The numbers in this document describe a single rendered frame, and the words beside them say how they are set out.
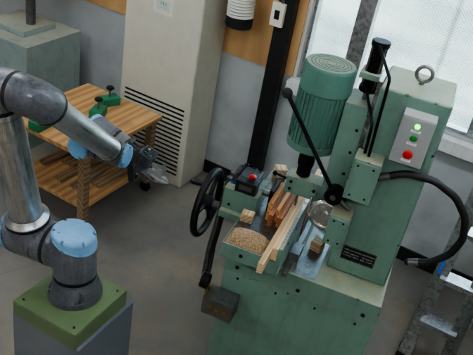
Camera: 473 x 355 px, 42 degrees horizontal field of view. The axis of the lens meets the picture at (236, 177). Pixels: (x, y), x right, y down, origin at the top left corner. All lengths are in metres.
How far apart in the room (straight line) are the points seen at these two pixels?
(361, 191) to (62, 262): 1.00
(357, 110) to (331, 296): 0.66
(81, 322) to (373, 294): 1.01
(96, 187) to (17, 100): 1.86
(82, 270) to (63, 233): 0.14
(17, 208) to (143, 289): 1.26
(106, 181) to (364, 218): 1.86
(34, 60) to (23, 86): 2.25
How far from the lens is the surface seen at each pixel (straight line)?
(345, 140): 2.09
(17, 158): 1.99
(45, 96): 1.81
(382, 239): 2.20
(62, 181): 3.64
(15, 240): 2.21
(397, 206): 2.12
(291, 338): 2.43
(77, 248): 2.10
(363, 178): 2.00
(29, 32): 4.13
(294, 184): 2.26
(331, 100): 2.05
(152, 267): 3.37
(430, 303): 3.08
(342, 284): 2.26
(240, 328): 2.48
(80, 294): 2.22
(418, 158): 1.97
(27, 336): 2.38
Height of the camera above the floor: 2.22
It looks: 32 degrees down
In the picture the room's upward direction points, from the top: 11 degrees clockwise
